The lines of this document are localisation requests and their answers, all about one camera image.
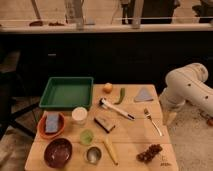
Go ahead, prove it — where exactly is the grey triangular cloth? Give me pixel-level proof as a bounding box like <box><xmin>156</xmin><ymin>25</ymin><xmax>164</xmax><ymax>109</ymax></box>
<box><xmin>134</xmin><ymin>87</ymin><xmax>153</xmax><ymax>102</ymax></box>

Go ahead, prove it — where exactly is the purple grape bunch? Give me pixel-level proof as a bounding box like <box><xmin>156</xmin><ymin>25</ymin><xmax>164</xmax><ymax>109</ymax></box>
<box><xmin>136</xmin><ymin>144</ymin><xmax>163</xmax><ymax>163</ymax></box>

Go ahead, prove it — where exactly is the white black brush tool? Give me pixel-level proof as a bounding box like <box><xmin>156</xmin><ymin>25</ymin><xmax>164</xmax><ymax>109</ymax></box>
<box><xmin>99</xmin><ymin>98</ymin><xmax>135</xmax><ymax>121</ymax></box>

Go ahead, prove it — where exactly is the wooden felt eraser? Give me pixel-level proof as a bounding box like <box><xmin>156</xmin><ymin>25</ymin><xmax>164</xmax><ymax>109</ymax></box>
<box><xmin>94</xmin><ymin>116</ymin><xmax>115</xmax><ymax>133</ymax></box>

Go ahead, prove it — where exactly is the orange bowl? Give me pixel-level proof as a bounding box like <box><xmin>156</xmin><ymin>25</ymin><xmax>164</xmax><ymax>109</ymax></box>
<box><xmin>37</xmin><ymin>111</ymin><xmax>65</xmax><ymax>140</ymax></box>

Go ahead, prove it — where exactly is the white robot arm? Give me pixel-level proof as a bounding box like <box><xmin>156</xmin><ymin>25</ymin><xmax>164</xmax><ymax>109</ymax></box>
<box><xmin>159</xmin><ymin>63</ymin><xmax>213</xmax><ymax>117</ymax></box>

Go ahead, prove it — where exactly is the white cup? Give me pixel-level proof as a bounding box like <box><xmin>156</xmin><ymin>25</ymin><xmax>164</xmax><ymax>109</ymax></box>
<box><xmin>72</xmin><ymin>107</ymin><xmax>88</xmax><ymax>124</ymax></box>

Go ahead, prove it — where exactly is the green chili pepper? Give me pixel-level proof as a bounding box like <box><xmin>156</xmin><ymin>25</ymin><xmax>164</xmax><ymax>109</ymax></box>
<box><xmin>114</xmin><ymin>88</ymin><xmax>125</xmax><ymax>105</ymax></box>

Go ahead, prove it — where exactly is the blue sponge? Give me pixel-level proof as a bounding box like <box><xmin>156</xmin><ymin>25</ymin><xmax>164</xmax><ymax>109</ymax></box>
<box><xmin>45</xmin><ymin>113</ymin><xmax>59</xmax><ymax>133</ymax></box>

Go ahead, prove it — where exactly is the small metal cup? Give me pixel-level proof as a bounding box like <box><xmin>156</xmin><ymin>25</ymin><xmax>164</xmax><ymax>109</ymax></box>
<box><xmin>85</xmin><ymin>146</ymin><xmax>102</xmax><ymax>164</ymax></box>

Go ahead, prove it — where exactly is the silver fork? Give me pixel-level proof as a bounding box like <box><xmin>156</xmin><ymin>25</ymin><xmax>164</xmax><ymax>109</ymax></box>
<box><xmin>144</xmin><ymin>108</ymin><xmax>163</xmax><ymax>136</ymax></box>

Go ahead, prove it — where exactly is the small yellow fruit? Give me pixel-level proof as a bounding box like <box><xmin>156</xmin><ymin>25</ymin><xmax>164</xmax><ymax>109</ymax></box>
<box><xmin>103</xmin><ymin>83</ymin><xmax>113</xmax><ymax>93</ymax></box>

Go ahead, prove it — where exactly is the green plastic tray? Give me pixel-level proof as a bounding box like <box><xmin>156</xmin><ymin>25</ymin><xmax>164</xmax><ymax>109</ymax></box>
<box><xmin>39</xmin><ymin>77</ymin><xmax>94</xmax><ymax>110</ymax></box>

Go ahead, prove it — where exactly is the purple bowl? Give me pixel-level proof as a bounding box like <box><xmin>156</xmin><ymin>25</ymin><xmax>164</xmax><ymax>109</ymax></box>
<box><xmin>44</xmin><ymin>138</ymin><xmax>72</xmax><ymax>168</ymax></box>

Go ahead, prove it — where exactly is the green plastic cup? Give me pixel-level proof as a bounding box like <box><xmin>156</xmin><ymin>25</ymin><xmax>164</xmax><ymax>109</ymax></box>
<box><xmin>80</xmin><ymin>129</ymin><xmax>94</xmax><ymax>145</ymax></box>

